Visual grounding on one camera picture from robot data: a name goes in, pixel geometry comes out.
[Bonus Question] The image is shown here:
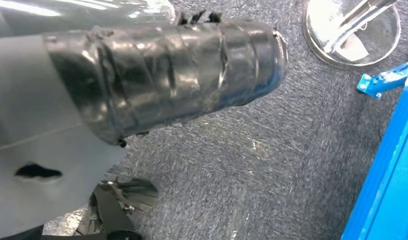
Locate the silver floor tape strip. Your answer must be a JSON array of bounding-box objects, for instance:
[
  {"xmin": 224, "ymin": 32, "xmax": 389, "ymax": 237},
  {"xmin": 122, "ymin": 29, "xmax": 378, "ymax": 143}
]
[{"xmin": 41, "ymin": 207, "xmax": 90, "ymax": 237}]

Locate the blue metal shelf rack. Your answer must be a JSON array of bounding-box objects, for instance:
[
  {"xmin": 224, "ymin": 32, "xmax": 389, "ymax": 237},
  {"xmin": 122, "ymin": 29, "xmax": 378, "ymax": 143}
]
[{"xmin": 341, "ymin": 59, "xmax": 408, "ymax": 240}]

